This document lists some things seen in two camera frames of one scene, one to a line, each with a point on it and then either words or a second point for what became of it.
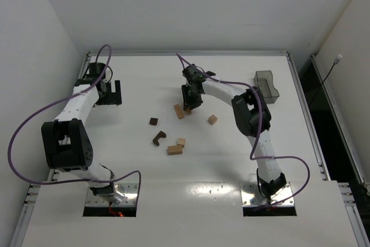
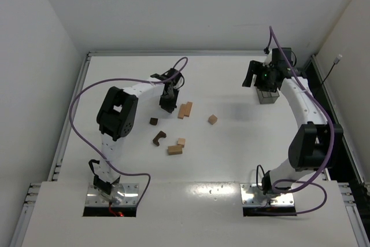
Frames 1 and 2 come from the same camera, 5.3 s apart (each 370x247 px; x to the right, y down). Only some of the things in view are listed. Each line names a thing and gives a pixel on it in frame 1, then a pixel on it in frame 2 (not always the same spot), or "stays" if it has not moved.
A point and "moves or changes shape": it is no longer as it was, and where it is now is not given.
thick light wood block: [174, 150] stays
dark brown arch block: [161, 135] stays
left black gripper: [109, 98] -> [168, 103]
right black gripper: [190, 96] -> [257, 74]
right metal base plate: [251, 196] stays
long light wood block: [178, 111] moves or changes shape
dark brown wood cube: [154, 121] stays
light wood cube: [212, 119] stays
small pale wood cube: [181, 142] stays
